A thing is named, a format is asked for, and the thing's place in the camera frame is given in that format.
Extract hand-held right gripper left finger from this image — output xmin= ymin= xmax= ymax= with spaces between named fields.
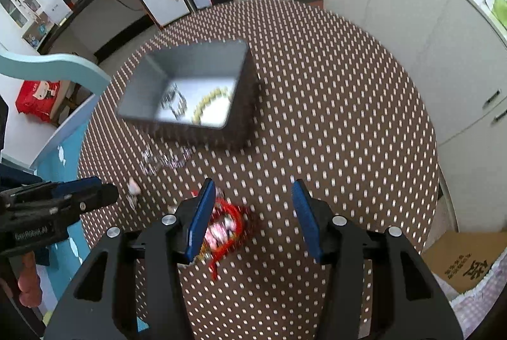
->
xmin=43 ymin=178 xmax=216 ymax=340

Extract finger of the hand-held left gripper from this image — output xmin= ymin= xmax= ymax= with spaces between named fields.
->
xmin=51 ymin=177 xmax=103 ymax=200
xmin=59 ymin=183 xmax=119 ymax=219

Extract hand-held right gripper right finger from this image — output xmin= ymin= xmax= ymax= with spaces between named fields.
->
xmin=292 ymin=179 xmax=464 ymax=340

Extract small pink charm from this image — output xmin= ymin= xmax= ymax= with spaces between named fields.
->
xmin=127 ymin=178 xmax=142 ymax=206

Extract red string bracelet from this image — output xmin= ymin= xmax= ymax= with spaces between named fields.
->
xmin=190 ymin=189 xmax=254 ymax=281

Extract clear crystal bracelet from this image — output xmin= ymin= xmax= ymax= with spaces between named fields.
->
xmin=140 ymin=146 xmax=193 ymax=175

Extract grey metal tin box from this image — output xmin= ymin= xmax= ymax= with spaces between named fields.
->
xmin=118 ymin=39 xmax=260 ymax=150

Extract person's left hand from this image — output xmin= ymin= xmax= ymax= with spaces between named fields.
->
xmin=18 ymin=253 xmax=43 ymax=308

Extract teal quilted seat cushion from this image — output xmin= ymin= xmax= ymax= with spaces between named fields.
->
xmin=37 ymin=126 xmax=149 ymax=340

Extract dark wooden stool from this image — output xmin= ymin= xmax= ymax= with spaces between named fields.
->
xmin=63 ymin=82 xmax=96 ymax=114

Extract red printed bag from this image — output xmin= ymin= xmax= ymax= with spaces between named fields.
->
xmin=16 ymin=80 xmax=62 ymax=122

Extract brown polka dot tablecloth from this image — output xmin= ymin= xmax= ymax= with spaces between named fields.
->
xmin=77 ymin=0 xmax=440 ymax=340

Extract light blue wooden chair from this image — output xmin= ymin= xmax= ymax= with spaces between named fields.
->
xmin=0 ymin=50 xmax=113 ymax=171

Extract brown cardboard box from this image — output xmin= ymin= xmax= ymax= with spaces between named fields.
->
xmin=420 ymin=231 xmax=505 ymax=295

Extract black curved desk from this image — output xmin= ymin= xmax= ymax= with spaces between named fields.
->
xmin=37 ymin=0 xmax=159 ymax=63

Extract white cardboard box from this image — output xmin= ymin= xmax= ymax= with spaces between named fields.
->
xmin=42 ymin=1 xmax=74 ymax=25

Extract pink checkered cloth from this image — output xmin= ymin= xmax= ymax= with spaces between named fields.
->
xmin=433 ymin=257 xmax=505 ymax=333

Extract white glass door cabinet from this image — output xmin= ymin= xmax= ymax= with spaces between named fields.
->
xmin=0 ymin=0 xmax=44 ymax=27

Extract white floor cabinets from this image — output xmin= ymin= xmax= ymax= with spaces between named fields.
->
xmin=323 ymin=0 xmax=507 ymax=230

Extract green paper packet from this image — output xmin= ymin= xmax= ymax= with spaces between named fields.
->
xmin=484 ymin=0 xmax=507 ymax=31

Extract silver chain bracelet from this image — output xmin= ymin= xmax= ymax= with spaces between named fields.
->
xmin=160 ymin=83 xmax=189 ymax=121

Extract yellow bead bracelet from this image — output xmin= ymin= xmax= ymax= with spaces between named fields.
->
xmin=191 ymin=86 xmax=231 ymax=125

